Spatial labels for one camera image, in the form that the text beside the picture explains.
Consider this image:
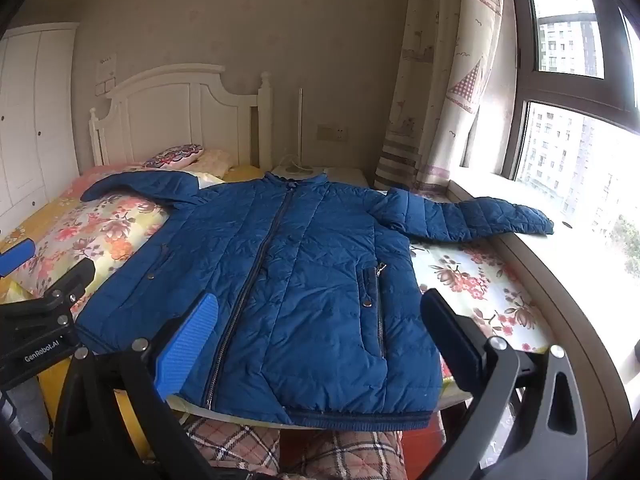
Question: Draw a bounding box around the white desk lamp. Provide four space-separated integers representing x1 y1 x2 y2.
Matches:
277 88 323 179

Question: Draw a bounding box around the floral quilt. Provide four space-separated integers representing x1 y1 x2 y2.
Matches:
0 191 557 428

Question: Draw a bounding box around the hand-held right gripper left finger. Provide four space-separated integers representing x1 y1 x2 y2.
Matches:
52 291 219 480

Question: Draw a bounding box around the white wardrobe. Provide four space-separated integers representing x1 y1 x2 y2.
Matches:
0 22 82 222

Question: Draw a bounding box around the blue quilted jacket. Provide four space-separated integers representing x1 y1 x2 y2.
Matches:
75 170 555 429

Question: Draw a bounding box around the cream pillow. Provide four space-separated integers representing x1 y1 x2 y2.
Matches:
189 149 236 179

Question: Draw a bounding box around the plaid cloth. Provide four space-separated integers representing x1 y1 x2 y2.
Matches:
181 414 407 480

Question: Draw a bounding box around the sailboat print curtain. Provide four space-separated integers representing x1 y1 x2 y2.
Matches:
373 0 507 194

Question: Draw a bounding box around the dark framed window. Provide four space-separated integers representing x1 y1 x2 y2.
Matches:
501 0 640 283

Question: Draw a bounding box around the purple patterned pillow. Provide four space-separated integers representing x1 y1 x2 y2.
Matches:
144 143 206 169

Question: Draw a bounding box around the stone windowsill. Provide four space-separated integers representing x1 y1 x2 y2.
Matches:
444 166 640 463

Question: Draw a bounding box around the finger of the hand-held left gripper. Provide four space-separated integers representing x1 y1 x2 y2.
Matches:
0 240 36 277
0 258 96 346

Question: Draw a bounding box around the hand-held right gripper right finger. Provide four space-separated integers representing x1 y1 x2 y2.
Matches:
421 289 589 480

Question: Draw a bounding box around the red cloth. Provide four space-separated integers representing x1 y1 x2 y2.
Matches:
399 407 447 480

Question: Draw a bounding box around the white bed headboard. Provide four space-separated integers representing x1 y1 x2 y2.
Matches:
89 63 275 171

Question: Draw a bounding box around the pink blanket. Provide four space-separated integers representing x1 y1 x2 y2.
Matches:
62 164 151 198

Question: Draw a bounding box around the white nightstand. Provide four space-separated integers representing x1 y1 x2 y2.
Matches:
271 165 369 188

